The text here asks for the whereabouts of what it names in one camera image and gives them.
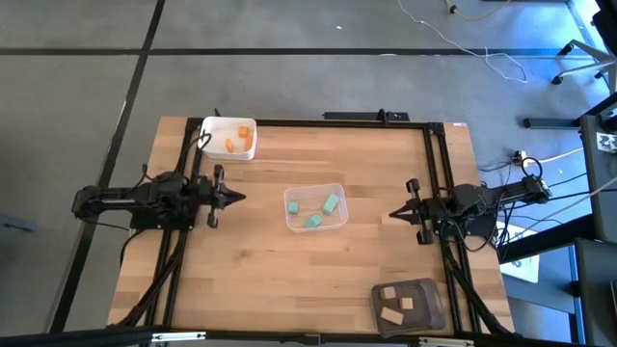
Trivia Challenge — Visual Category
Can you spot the dark grey plastic bin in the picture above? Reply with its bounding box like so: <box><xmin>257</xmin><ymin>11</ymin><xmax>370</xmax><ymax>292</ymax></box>
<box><xmin>369</xmin><ymin>277</ymin><xmax>447</xmax><ymax>338</ymax></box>

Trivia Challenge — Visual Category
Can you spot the grey office chair base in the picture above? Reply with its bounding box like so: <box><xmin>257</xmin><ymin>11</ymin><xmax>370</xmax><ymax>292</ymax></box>
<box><xmin>551</xmin><ymin>40</ymin><xmax>617</xmax><ymax>93</ymax></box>

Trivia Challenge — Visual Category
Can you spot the silver metal bracket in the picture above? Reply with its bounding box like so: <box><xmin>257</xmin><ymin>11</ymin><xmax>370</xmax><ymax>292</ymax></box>
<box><xmin>417</xmin><ymin>336</ymin><xmax>476</xmax><ymax>347</ymax></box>
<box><xmin>150</xmin><ymin>331</ymin><xmax>207</xmax><ymax>344</ymax></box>

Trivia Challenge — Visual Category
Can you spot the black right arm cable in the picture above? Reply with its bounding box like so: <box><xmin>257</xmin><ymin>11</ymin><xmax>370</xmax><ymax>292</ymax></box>
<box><xmin>520</xmin><ymin>156</ymin><xmax>545</xmax><ymax>179</ymax></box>

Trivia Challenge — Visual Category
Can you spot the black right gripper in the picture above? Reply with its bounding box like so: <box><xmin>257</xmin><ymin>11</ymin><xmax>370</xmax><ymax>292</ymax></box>
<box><xmin>388</xmin><ymin>177</ymin><xmax>447</xmax><ymax>246</ymax></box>

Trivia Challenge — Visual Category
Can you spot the black floor bar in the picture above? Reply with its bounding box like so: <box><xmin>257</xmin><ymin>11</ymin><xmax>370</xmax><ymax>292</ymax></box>
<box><xmin>523</xmin><ymin>118</ymin><xmax>581</xmax><ymax>129</ymax></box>

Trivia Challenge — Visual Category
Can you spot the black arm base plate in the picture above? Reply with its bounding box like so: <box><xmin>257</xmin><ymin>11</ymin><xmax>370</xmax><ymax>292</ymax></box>
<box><xmin>129</xmin><ymin>211</ymin><xmax>197</xmax><ymax>231</ymax></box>
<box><xmin>433</xmin><ymin>214</ymin><xmax>498</xmax><ymax>238</ymax></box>

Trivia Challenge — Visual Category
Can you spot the yellow floor cable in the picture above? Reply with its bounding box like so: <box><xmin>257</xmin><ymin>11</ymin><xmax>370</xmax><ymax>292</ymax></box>
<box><xmin>443</xmin><ymin>0</ymin><xmax>512</xmax><ymax>23</ymax></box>

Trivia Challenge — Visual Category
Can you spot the black bar bracket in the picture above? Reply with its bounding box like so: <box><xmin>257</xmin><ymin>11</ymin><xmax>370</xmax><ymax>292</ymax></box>
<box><xmin>322</xmin><ymin>109</ymin><xmax>411</xmax><ymax>122</ymax></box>

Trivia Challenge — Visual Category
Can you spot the black metal beam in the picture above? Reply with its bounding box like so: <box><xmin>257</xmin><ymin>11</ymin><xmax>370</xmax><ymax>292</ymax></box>
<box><xmin>497</xmin><ymin>213</ymin><xmax>595</xmax><ymax>265</ymax></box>

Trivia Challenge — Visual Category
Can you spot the white floor cable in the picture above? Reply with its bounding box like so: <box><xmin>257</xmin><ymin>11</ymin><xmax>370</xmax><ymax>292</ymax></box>
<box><xmin>397</xmin><ymin>0</ymin><xmax>530</xmax><ymax>84</ymax></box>

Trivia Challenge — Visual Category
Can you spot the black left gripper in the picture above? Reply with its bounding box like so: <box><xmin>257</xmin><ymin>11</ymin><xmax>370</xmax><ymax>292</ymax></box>
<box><xmin>195</xmin><ymin>164</ymin><xmax>248</xmax><ymax>229</ymax></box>

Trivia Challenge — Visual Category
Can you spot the white power cable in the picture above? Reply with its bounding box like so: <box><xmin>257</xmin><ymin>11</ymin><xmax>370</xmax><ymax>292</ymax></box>
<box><xmin>527</xmin><ymin>147</ymin><xmax>585</xmax><ymax>165</ymax></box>

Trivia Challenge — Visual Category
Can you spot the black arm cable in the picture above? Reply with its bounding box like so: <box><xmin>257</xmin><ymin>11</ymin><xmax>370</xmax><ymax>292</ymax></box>
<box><xmin>173</xmin><ymin>132</ymin><xmax>212</xmax><ymax>170</ymax></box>
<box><xmin>520</xmin><ymin>156</ymin><xmax>545</xmax><ymax>179</ymax></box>

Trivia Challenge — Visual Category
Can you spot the grey floor cable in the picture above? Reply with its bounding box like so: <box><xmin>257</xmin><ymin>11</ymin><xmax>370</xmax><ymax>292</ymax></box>
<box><xmin>505</xmin><ymin>176</ymin><xmax>617</xmax><ymax>243</ymax></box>

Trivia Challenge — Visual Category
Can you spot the grey box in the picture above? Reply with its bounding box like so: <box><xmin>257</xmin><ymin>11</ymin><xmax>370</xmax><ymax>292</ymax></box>
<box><xmin>573</xmin><ymin>238</ymin><xmax>617</xmax><ymax>347</ymax></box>

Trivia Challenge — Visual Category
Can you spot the white plastic bin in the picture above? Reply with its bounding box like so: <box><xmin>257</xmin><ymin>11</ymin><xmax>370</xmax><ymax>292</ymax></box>
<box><xmin>198</xmin><ymin>116</ymin><xmax>258</xmax><ymax>161</ymax></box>

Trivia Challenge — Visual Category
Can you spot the black floor cable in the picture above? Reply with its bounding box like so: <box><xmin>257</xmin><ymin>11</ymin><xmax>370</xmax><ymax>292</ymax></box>
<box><xmin>549</xmin><ymin>172</ymin><xmax>590</xmax><ymax>194</ymax></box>
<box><xmin>549</xmin><ymin>189</ymin><xmax>593</xmax><ymax>203</ymax></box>

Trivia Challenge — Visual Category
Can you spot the white paper sheet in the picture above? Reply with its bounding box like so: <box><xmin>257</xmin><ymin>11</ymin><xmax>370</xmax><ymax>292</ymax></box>
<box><xmin>499</xmin><ymin>224</ymin><xmax>541</xmax><ymax>284</ymax></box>

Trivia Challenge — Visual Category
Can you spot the black white marker tag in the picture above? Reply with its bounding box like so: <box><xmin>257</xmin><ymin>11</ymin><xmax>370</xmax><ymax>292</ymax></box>
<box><xmin>596</xmin><ymin>132</ymin><xmax>617</xmax><ymax>154</ymax></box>

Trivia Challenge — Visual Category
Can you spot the clear plastic bin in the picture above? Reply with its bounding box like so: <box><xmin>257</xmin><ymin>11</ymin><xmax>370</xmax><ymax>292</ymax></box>
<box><xmin>282</xmin><ymin>182</ymin><xmax>350</xmax><ymax>234</ymax></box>

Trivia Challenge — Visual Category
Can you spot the black chair seat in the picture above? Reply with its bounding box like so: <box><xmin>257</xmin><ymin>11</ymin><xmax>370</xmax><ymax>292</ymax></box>
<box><xmin>591</xmin><ymin>0</ymin><xmax>617</xmax><ymax>42</ymax></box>

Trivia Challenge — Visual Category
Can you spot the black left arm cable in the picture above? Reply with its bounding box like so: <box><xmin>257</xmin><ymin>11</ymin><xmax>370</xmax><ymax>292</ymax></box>
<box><xmin>173</xmin><ymin>132</ymin><xmax>212</xmax><ymax>170</ymax></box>

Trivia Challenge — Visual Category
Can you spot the black metal table frame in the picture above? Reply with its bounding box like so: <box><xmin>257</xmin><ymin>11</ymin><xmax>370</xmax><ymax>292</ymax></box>
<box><xmin>108</xmin><ymin>117</ymin><xmax>517</xmax><ymax>344</ymax></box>

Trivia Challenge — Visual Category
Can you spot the grey cabinet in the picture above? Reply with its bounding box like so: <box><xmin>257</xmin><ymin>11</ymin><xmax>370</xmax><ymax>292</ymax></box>
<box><xmin>577</xmin><ymin>103</ymin><xmax>617</xmax><ymax>245</ymax></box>

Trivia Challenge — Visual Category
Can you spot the long teal block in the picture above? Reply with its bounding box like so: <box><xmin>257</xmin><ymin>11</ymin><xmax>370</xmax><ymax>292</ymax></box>
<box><xmin>321</xmin><ymin>193</ymin><xmax>341</xmax><ymax>216</ymax></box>

